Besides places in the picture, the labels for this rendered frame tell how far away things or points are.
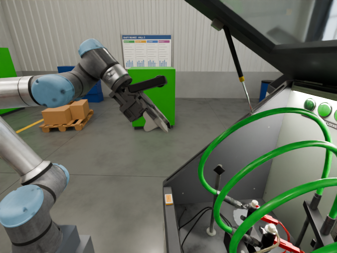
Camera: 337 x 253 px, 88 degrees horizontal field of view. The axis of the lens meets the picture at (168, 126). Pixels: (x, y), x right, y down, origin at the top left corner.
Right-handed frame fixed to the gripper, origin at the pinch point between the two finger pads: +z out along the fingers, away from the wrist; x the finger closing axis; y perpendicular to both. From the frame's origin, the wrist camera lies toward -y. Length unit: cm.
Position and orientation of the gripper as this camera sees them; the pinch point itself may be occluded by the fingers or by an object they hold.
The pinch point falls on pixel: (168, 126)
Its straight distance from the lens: 55.1
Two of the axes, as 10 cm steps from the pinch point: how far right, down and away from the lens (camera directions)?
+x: -1.2, 1.6, -9.8
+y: -7.4, 6.5, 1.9
